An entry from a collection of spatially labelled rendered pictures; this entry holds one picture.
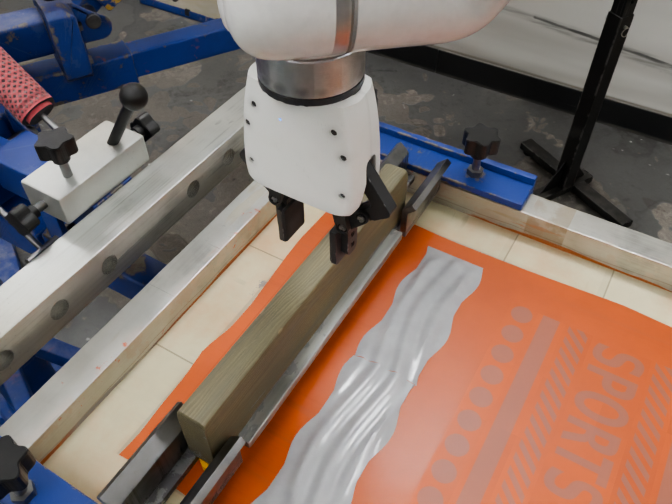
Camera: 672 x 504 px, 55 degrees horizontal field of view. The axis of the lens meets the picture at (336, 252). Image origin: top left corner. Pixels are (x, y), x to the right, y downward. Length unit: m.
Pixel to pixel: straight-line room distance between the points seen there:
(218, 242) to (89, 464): 0.26
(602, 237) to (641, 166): 1.83
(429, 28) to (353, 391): 0.40
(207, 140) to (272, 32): 0.48
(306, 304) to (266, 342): 0.06
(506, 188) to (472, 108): 1.92
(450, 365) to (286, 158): 0.30
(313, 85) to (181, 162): 0.37
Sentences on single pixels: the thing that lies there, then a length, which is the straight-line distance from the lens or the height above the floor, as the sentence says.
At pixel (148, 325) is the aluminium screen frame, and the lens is 0.68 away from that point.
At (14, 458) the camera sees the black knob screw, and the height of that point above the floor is 1.06.
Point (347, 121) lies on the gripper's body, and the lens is 0.44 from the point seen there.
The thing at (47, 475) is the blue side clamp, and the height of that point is 1.00.
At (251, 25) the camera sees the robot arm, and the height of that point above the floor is 1.37.
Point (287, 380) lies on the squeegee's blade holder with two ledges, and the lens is 0.61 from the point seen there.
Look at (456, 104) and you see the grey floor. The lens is 2.72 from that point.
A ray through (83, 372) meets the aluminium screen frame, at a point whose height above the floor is 0.99.
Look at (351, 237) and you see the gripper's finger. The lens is 0.54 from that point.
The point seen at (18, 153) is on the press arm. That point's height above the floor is 1.04.
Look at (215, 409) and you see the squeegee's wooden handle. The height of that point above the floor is 1.06.
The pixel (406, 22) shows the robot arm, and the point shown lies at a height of 1.36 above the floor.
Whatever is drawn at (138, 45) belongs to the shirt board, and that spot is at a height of 0.92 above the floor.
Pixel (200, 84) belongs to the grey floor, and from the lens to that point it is 2.86.
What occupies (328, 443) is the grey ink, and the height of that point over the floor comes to 0.96.
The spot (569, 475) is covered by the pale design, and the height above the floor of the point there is 0.95.
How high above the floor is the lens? 1.52
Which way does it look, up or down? 47 degrees down
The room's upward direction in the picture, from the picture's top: straight up
